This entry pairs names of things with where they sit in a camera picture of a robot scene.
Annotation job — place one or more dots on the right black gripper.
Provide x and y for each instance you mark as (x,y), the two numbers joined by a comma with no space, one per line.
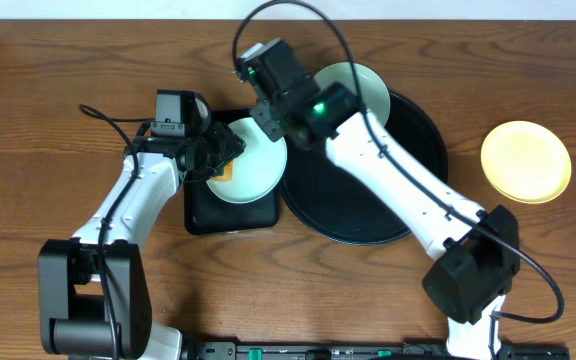
(261,114)

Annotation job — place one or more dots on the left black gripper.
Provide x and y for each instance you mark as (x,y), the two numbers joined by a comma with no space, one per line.
(226,145)

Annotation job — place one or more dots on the green and orange sponge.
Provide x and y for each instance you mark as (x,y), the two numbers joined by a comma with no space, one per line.
(226,175)

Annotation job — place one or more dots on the light blue plate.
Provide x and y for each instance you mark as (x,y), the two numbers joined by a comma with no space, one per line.
(374,90)
(257,171)

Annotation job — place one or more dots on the light blue plate top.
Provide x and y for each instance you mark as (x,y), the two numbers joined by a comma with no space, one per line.
(374,90)

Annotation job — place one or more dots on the yellow plate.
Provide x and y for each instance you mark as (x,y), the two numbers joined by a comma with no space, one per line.
(526,162)

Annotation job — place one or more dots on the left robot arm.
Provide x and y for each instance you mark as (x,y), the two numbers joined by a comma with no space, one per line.
(93,295)

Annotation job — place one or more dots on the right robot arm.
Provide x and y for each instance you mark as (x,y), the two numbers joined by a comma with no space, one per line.
(474,252)

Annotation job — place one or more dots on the rectangular black tray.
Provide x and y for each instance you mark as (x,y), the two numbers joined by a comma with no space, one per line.
(205,213)

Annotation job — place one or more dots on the round black tray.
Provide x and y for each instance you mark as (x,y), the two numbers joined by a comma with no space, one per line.
(334,204)

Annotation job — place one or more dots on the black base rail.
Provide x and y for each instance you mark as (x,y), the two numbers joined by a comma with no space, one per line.
(221,350)

